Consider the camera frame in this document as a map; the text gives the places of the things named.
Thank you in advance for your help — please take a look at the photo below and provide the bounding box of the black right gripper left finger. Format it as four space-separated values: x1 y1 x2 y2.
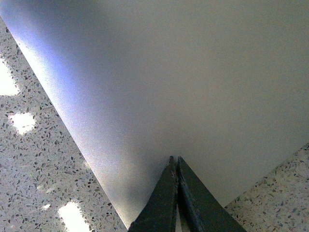
128 156 178 232

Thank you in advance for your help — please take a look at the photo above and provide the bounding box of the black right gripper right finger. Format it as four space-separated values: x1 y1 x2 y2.
177 157 245 232

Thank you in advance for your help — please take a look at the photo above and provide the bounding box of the grey laptop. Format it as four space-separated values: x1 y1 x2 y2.
0 0 309 226

